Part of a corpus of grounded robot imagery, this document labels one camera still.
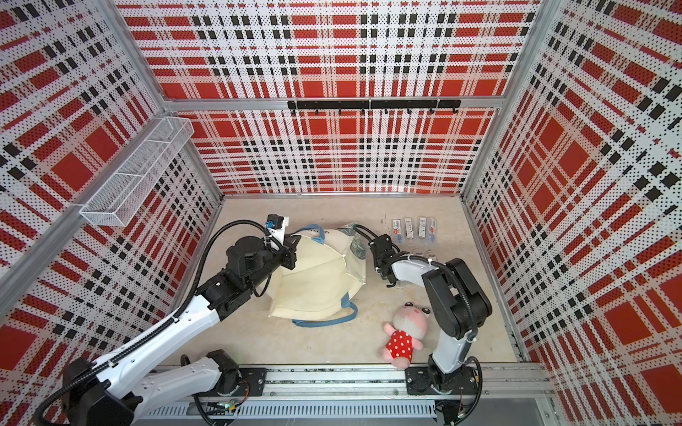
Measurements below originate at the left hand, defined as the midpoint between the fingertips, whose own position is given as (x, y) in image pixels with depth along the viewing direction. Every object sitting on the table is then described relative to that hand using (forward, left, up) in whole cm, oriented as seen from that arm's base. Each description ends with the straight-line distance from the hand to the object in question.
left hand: (302, 234), depth 75 cm
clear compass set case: (+20, -32, -26) cm, 46 cm away
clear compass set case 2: (+21, -37, -26) cm, 50 cm away
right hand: (+4, -32, -24) cm, 41 cm away
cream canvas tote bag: (-8, -3, -19) cm, 21 cm away
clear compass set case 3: (+22, -42, -25) cm, 54 cm away
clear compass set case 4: (+20, -46, -25) cm, 56 cm away
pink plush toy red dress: (-22, -30, -20) cm, 42 cm away
